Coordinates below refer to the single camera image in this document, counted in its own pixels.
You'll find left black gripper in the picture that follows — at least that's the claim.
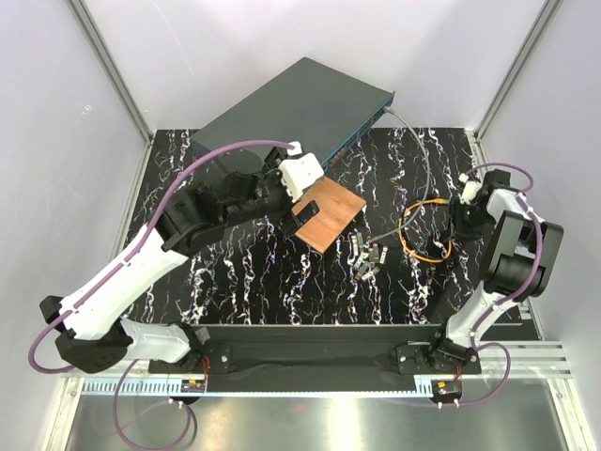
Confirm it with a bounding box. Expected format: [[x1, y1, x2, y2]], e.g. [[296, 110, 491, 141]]
[[224, 147, 320, 236]]

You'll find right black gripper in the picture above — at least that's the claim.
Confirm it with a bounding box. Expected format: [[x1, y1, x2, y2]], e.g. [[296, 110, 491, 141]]
[[442, 199, 493, 243]]

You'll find yellow ethernet cable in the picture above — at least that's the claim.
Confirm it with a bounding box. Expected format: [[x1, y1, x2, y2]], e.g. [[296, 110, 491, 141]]
[[397, 197, 454, 262]]

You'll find teal network switch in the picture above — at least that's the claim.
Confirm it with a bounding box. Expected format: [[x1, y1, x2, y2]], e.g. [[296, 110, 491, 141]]
[[190, 57, 394, 168]]

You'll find grey ethernet cable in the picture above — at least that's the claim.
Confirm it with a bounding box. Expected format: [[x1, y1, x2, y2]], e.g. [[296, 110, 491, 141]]
[[363, 105, 433, 245]]

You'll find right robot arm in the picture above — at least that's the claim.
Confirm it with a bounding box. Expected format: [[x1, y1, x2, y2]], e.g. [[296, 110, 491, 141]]
[[424, 163, 564, 373]]

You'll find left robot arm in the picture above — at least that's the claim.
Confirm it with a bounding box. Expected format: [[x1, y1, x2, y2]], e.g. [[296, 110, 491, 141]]
[[40, 166, 323, 374]]

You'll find wooden base board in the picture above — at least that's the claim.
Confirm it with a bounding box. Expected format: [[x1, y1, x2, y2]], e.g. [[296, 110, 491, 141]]
[[293, 177, 366, 254]]

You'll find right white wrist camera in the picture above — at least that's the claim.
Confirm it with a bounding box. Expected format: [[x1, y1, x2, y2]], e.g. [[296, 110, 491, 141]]
[[459, 173, 482, 205]]

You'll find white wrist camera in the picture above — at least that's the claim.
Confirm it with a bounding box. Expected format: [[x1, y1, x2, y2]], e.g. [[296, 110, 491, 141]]
[[278, 141, 324, 203], [459, 173, 482, 205]]

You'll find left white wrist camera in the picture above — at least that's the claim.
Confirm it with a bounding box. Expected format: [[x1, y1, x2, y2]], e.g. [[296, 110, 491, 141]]
[[278, 141, 324, 203]]

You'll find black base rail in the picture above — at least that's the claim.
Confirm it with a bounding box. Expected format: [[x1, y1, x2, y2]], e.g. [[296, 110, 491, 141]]
[[148, 325, 481, 396]]

